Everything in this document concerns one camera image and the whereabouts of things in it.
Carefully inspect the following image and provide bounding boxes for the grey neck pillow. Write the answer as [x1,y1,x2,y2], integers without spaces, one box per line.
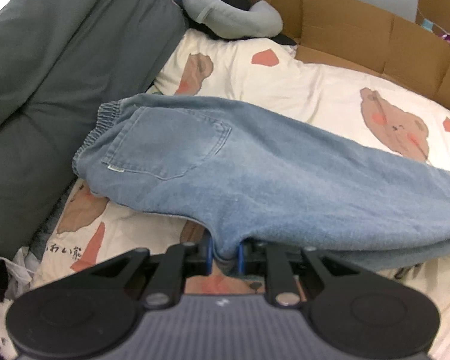
[182,0,283,40]

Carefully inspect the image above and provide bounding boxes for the dark grey duvet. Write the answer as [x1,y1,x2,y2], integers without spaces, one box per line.
[0,0,187,258]

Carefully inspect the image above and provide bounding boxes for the brown cardboard barrier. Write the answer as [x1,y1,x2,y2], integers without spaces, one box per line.
[249,0,450,110]

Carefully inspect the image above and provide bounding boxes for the black garment inside neck pillow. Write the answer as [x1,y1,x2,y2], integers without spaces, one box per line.
[186,0,297,47]

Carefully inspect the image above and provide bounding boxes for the light blue denim pants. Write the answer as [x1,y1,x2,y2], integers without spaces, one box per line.
[73,94,450,271]

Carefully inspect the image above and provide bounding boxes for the white black spotted fleece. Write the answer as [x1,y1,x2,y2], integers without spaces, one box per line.
[0,246,39,359]

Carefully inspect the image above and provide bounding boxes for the cream bear print bedsheet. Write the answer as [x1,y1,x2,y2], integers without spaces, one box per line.
[33,30,450,359]

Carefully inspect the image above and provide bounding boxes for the detergent bottle blue cap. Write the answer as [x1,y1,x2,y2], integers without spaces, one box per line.
[421,19,434,32]

